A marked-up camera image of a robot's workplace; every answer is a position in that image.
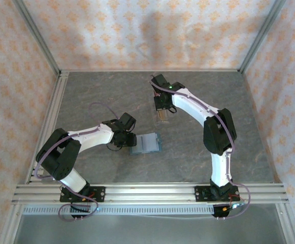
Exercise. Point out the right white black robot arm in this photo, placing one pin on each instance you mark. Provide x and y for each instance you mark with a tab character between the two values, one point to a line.
193	106

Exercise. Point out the red credit card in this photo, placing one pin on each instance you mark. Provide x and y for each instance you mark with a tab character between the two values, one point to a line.
156	94

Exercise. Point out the wide aluminium edge rail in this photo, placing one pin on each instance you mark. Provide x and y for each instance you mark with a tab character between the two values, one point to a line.
56	101

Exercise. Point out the grey metal sheet panel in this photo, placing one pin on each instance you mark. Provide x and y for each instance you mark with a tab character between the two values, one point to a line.
149	231

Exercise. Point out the right black wrist camera box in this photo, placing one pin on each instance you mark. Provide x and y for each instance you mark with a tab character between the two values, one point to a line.
161	81

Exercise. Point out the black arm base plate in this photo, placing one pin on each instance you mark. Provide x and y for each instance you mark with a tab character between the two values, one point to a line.
199	190
98	191

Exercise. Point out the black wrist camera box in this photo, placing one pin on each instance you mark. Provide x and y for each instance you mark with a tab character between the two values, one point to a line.
127	122
161	81

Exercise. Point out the aluminium frame leg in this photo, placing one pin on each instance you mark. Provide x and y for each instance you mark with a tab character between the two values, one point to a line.
288	223
11	223

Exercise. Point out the aluminium frame post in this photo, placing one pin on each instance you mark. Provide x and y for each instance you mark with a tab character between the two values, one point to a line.
260	35
38	35

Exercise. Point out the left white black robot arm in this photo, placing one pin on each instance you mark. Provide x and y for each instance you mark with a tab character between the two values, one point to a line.
94	138

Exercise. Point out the clear acrylic card stand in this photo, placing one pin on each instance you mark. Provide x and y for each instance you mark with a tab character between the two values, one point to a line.
160	122

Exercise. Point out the blue card holder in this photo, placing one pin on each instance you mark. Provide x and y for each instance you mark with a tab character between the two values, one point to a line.
148	143

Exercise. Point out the left black wrist camera box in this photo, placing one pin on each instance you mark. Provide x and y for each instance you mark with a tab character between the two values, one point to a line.
127	122

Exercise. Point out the thin aluminium edge rail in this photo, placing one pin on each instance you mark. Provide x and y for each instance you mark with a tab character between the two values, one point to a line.
149	70

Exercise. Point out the black controller board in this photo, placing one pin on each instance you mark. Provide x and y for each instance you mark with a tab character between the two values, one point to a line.
219	212
78	209

